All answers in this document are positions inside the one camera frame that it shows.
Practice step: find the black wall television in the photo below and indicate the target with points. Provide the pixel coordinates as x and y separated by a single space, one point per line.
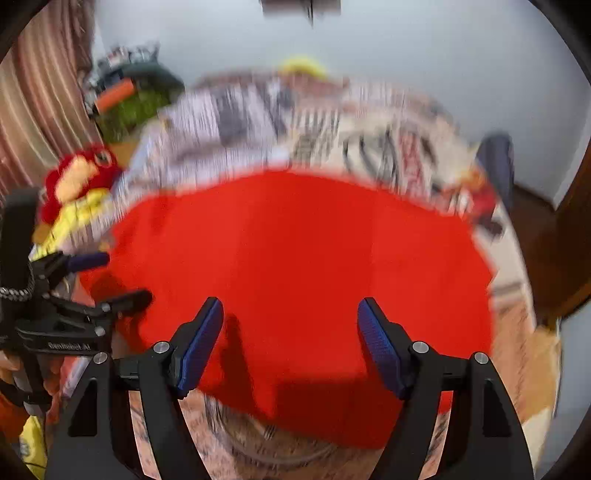
300 7

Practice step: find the striped curtain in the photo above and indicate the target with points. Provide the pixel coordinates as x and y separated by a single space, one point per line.
41 106

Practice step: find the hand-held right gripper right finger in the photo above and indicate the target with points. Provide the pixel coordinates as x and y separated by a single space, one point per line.
381 348

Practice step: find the wooden door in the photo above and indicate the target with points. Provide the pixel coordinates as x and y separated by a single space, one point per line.
575 240

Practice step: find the printed blanket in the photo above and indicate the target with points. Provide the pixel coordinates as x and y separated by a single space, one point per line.
258 120

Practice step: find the red yellow parrot plush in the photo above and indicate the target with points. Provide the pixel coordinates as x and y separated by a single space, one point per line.
78 180

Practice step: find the green bag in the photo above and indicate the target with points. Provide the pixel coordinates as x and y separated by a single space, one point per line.
138 108

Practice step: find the orange box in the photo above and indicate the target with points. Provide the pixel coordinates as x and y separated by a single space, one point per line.
115 96

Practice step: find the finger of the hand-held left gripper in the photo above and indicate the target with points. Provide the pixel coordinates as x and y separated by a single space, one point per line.
131 301
87 261

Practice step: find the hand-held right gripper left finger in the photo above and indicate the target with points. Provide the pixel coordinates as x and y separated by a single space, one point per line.
199 350

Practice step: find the red shirt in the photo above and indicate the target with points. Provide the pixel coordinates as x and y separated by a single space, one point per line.
300 258

